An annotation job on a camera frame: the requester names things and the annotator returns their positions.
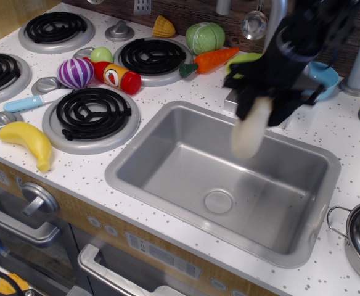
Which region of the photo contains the front right black burner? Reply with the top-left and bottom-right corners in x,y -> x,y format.
42,88 -> 141,155

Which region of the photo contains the black cable on floor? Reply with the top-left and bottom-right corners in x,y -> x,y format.
0,267 -> 33,296

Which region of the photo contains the back left black burner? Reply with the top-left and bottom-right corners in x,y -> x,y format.
18,12 -> 95,54

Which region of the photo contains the silver dishwasher door handle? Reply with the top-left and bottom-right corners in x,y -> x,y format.
78,244 -> 182,296

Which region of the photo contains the yellow object on floor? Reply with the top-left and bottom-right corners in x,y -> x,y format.
0,273 -> 30,295

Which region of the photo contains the hanging silver ladle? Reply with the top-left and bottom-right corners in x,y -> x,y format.
241,0 -> 269,41

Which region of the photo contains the green toy plate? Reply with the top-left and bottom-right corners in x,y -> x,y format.
225,52 -> 262,76

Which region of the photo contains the blue handled toy knife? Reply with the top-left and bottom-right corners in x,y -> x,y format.
3,89 -> 72,112

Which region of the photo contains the light green toy lime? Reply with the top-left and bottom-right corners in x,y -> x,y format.
90,47 -> 113,63

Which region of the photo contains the cream detergent bottle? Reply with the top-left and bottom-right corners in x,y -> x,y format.
231,97 -> 273,160

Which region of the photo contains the back right black burner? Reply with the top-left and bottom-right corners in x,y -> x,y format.
113,37 -> 193,87

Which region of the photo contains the blue toy bowl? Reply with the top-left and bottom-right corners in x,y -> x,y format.
304,62 -> 340,101

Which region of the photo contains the purple striped toy onion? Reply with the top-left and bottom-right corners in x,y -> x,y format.
57,58 -> 94,89

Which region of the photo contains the red toy ketchup bottle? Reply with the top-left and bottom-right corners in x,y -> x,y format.
83,57 -> 142,95

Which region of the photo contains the green toy cabbage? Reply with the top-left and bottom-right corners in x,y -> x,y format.
186,22 -> 226,56

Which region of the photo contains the front left black burner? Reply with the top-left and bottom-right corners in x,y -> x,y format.
0,53 -> 32,103

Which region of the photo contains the yellow toy corn piece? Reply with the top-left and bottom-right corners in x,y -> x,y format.
152,15 -> 176,38

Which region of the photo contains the silver stove knob centre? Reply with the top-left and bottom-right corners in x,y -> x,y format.
72,47 -> 94,59

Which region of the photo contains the silver stove knob back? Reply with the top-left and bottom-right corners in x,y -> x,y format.
105,20 -> 134,42

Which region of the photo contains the silver oven door handle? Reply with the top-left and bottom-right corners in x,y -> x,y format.
0,211 -> 61,247

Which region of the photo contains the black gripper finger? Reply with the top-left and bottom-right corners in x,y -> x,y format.
268,94 -> 304,127
236,88 -> 263,121

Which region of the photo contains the yellow toy banana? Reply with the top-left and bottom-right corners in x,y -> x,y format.
0,121 -> 52,172

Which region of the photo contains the orange toy carrot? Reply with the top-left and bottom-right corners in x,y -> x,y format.
179,47 -> 240,78

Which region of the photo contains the silver toy faucet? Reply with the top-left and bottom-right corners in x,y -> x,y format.
224,1 -> 301,115

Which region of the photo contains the silver oven dial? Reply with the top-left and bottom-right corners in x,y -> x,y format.
22,182 -> 59,216

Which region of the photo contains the silver sink basin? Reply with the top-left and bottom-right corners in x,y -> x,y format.
105,101 -> 341,268

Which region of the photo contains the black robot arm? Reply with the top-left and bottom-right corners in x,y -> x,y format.
224,1 -> 360,126

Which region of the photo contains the silver stove knob middle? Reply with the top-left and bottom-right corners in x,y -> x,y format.
31,76 -> 65,96

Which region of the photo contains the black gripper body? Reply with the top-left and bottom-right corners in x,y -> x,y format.
224,46 -> 325,102

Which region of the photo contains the black burner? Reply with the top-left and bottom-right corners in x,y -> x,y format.
113,37 -> 193,87
42,88 -> 141,155
0,53 -> 32,103
18,12 -> 95,54

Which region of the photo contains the hanging grey spatula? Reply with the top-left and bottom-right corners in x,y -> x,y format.
133,0 -> 152,15

